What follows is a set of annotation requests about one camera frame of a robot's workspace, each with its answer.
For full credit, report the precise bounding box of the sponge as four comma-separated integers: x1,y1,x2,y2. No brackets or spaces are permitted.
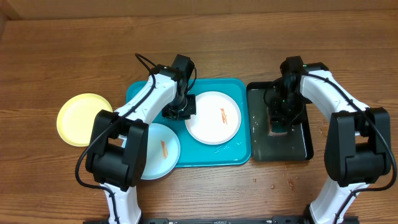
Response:
268,121,288,136

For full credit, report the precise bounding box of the white plate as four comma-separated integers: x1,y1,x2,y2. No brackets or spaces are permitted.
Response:
185,91,242,145

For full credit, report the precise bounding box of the yellow-green plate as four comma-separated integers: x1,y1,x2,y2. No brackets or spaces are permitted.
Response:
57,93,113,147

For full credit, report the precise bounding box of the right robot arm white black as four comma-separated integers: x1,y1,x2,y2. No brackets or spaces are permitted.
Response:
263,58,397,223

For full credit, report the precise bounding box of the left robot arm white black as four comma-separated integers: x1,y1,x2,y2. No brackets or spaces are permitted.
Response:
75,62,197,223

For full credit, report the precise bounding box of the black plastic tray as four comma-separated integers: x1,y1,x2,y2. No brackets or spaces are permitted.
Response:
246,82,314,162

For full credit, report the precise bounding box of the teal plastic tray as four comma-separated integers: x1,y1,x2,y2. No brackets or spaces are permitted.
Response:
126,77,252,168

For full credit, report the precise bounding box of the light blue plate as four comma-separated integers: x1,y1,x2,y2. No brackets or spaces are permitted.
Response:
141,123,180,180

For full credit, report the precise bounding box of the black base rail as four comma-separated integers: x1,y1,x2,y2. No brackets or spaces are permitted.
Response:
138,216,313,224

